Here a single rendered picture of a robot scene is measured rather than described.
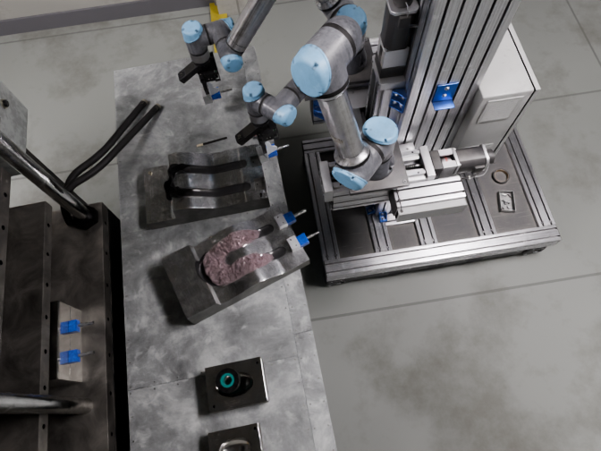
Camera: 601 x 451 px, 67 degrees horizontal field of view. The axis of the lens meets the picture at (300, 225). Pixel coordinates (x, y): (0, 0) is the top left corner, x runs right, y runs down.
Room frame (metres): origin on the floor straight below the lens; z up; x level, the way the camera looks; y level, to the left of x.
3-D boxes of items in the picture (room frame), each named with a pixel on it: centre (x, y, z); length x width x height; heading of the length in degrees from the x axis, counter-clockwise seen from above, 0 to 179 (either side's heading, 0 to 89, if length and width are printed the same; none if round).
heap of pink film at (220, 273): (0.58, 0.26, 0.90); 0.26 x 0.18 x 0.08; 113
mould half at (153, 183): (0.92, 0.38, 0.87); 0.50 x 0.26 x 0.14; 96
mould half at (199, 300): (0.58, 0.26, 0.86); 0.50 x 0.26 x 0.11; 113
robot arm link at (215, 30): (1.34, 0.22, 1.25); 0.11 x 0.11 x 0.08; 14
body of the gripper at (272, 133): (1.02, 0.10, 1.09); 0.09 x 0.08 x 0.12; 105
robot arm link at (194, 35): (1.33, 0.32, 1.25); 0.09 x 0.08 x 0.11; 104
